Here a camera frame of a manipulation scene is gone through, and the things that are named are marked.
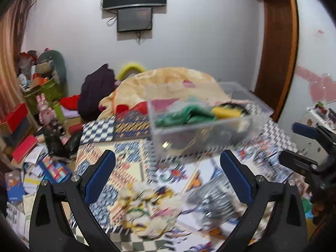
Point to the black plastic bag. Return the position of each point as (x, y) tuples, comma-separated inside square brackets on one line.
[(60, 143)]

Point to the green patterned box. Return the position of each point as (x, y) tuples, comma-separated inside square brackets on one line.
[(44, 92)]

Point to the clear plastic storage box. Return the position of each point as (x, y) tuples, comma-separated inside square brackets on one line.
[(202, 126)]

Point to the blue striped box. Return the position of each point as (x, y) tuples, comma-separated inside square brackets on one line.
[(53, 170)]

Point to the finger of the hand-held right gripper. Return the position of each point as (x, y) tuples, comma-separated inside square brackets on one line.
[(295, 160), (304, 130)]

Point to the grey green plush cushion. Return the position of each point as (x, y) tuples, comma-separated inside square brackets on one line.
[(53, 63)]

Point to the green bottle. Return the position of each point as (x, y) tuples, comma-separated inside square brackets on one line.
[(58, 110)]

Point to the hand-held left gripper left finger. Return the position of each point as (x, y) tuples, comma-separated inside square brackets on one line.
[(101, 178)]

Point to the grey striped cloth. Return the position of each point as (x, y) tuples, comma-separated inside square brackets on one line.
[(212, 202)]

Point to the pink heart wall sticker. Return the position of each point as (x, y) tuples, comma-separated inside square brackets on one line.
[(315, 84)]

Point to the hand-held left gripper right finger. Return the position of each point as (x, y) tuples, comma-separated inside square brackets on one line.
[(236, 179)]

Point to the wooden door frame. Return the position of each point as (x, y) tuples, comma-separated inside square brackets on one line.
[(278, 50)]

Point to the white yellow patterned cloth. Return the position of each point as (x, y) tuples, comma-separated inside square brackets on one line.
[(147, 210)]

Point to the green cloth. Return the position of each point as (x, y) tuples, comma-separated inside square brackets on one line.
[(185, 115)]

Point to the yellow soft item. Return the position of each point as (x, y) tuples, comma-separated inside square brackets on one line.
[(227, 112)]

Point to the dark purple garment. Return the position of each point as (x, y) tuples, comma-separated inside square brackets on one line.
[(95, 92)]

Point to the beige fleece blanket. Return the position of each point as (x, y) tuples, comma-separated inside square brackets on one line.
[(157, 84)]

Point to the brown curtain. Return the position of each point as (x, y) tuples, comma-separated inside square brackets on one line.
[(11, 39)]

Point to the pink plush rabbit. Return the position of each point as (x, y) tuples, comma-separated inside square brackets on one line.
[(45, 113)]

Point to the small black wall monitor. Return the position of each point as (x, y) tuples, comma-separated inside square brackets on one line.
[(134, 19)]

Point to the flat red box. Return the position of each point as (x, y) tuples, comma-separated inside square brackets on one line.
[(24, 148)]

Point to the red cloth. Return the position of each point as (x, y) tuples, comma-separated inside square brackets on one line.
[(69, 102)]

